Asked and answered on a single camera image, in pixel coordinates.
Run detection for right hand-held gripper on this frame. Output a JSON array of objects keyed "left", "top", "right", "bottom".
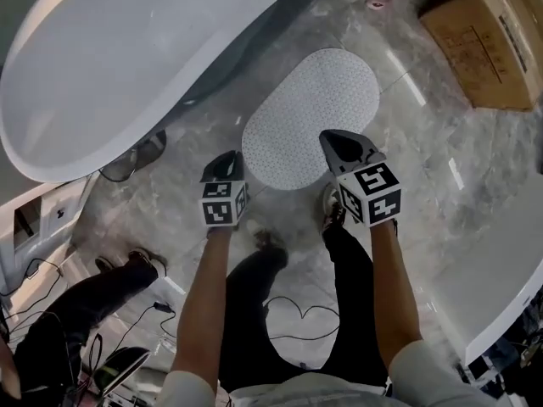
[{"left": 318, "top": 128, "right": 403, "bottom": 228}]

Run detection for person's right forearm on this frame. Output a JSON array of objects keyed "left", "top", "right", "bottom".
[{"left": 368, "top": 219, "right": 425, "bottom": 369}]

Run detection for white cabinet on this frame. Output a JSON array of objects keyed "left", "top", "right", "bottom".
[{"left": 0, "top": 179, "right": 93, "bottom": 273}]

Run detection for person's left leg black trousers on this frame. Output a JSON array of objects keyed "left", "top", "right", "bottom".
[{"left": 217, "top": 243, "right": 323, "bottom": 394}]

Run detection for person's right leg black trousers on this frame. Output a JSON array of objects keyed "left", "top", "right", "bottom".
[{"left": 321, "top": 222, "right": 390, "bottom": 376}]

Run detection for person's right shoe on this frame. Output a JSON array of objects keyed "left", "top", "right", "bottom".
[{"left": 319, "top": 183, "right": 348, "bottom": 233}]

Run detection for person's white shirt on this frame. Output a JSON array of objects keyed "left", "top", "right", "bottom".
[{"left": 155, "top": 339, "right": 504, "bottom": 407}]

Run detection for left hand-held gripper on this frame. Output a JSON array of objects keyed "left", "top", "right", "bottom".
[{"left": 198, "top": 149, "right": 249, "bottom": 231}]

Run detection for grey marble floor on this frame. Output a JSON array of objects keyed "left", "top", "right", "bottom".
[{"left": 71, "top": 0, "right": 543, "bottom": 381}]

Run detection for looped black cable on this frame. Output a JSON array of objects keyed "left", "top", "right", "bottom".
[{"left": 263, "top": 296, "right": 343, "bottom": 341}]

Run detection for person's left forearm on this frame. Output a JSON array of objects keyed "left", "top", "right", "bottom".
[{"left": 168, "top": 223, "right": 239, "bottom": 383}]

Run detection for black drain hose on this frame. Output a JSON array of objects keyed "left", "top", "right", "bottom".
[{"left": 98, "top": 129, "right": 169, "bottom": 184}]

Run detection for brown cardboard box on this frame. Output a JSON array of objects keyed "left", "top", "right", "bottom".
[{"left": 417, "top": 0, "right": 543, "bottom": 112}]

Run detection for dark tablet device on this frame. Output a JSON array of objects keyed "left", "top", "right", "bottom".
[{"left": 92, "top": 345, "right": 153, "bottom": 396}]

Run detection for person's leg black trousers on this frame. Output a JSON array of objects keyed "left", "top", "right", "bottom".
[
  {"left": 321, "top": 222, "right": 390, "bottom": 376},
  {"left": 217, "top": 243, "right": 323, "bottom": 394}
]

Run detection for black cable with adapter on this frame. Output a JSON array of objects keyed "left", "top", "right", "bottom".
[{"left": 91, "top": 300, "right": 177, "bottom": 368}]

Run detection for person's shoe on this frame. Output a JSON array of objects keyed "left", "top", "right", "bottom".
[
  {"left": 319, "top": 183, "right": 348, "bottom": 233},
  {"left": 94, "top": 247, "right": 169, "bottom": 277},
  {"left": 252, "top": 219, "right": 283, "bottom": 250}
]

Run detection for person's left shoe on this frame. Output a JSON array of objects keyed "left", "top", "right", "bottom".
[{"left": 252, "top": 219, "right": 283, "bottom": 250}]

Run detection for large white bathtub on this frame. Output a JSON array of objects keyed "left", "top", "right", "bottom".
[{"left": 0, "top": 0, "right": 316, "bottom": 185}]

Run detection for white oval perforated bath mat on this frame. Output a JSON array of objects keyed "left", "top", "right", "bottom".
[{"left": 241, "top": 47, "right": 381, "bottom": 192}]

